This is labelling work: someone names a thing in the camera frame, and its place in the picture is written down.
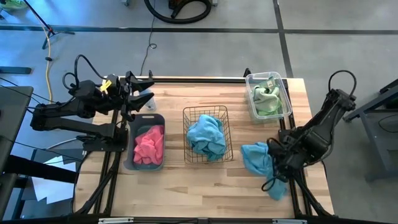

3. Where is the black flat floor bar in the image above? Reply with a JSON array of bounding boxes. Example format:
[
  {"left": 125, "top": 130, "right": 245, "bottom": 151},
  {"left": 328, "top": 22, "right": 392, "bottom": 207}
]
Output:
[{"left": 0, "top": 66, "right": 33, "bottom": 75}]

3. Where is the white paper sheet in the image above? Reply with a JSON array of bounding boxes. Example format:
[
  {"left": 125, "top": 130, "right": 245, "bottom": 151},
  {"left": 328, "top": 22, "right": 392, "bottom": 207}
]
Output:
[{"left": 30, "top": 155, "right": 78, "bottom": 205}]

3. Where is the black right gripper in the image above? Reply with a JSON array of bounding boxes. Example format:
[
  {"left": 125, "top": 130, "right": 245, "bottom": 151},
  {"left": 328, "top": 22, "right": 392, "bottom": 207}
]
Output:
[{"left": 267, "top": 140, "right": 300, "bottom": 175}]

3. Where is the silver metal bracket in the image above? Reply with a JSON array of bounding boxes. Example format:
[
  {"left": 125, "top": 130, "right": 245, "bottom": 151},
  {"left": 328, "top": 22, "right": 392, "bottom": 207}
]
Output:
[
  {"left": 98, "top": 217, "right": 134, "bottom": 224},
  {"left": 272, "top": 218, "right": 308, "bottom": 224}
]

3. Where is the yellow extension cable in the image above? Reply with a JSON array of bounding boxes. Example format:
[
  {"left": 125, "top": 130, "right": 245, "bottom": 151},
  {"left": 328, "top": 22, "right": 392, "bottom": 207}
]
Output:
[{"left": 43, "top": 26, "right": 54, "bottom": 103}]

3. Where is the clear plastic bin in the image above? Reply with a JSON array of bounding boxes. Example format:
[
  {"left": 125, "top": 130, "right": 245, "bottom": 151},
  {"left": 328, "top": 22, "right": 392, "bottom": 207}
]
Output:
[{"left": 244, "top": 72, "right": 293, "bottom": 122}]

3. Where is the teal plastic basket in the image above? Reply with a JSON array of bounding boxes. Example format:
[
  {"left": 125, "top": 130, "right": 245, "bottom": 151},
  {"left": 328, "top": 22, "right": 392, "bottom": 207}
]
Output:
[{"left": 123, "top": 113, "right": 166, "bottom": 171}]

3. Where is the green cloth bundle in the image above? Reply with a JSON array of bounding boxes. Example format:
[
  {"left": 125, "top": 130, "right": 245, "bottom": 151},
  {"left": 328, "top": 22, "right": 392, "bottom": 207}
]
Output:
[{"left": 0, "top": 0, "right": 29, "bottom": 10}]

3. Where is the dark metal table frame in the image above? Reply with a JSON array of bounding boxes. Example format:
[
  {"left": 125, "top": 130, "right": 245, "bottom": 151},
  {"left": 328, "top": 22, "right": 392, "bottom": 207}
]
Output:
[{"left": 341, "top": 78, "right": 398, "bottom": 183}]

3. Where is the thin black floor cable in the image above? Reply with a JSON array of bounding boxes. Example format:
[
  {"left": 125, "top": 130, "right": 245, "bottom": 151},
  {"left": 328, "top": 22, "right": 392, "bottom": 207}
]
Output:
[{"left": 139, "top": 0, "right": 158, "bottom": 77}]

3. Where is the green microfiber towel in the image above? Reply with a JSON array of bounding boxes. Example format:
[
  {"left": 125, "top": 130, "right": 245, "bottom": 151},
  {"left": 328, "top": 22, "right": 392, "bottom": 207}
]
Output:
[
  {"left": 251, "top": 77, "right": 284, "bottom": 114},
  {"left": 257, "top": 105, "right": 284, "bottom": 118}
]

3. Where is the black floor beam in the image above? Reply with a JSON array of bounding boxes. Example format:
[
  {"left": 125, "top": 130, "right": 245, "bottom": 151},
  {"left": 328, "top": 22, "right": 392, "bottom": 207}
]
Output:
[{"left": 0, "top": 154, "right": 78, "bottom": 184}]

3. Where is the brown wire basket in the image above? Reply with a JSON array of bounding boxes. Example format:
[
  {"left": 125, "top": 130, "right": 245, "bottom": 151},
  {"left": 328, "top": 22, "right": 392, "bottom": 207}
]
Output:
[{"left": 182, "top": 105, "right": 234, "bottom": 165}]

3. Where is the black aluminium table frame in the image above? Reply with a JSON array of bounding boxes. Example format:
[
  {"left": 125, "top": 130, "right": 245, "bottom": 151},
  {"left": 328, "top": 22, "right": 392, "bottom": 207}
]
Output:
[{"left": 70, "top": 76, "right": 335, "bottom": 224}]

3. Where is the black desk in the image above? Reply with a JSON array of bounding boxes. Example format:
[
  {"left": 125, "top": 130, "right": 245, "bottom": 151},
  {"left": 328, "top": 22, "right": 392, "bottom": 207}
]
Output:
[{"left": 0, "top": 85, "right": 34, "bottom": 175}]

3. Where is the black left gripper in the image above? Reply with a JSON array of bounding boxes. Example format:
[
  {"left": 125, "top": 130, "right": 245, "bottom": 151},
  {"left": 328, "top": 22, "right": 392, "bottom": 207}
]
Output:
[{"left": 99, "top": 70, "right": 155, "bottom": 123}]

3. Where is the black vacuum hose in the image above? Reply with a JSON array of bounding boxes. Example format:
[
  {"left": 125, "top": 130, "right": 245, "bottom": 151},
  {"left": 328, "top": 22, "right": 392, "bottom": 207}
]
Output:
[{"left": 143, "top": 0, "right": 213, "bottom": 25}]

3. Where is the black tripod stand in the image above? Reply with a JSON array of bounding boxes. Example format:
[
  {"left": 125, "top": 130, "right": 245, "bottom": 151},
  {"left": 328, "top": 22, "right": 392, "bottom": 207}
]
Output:
[{"left": 23, "top": 0, "right": 75, "bottom": 50}]

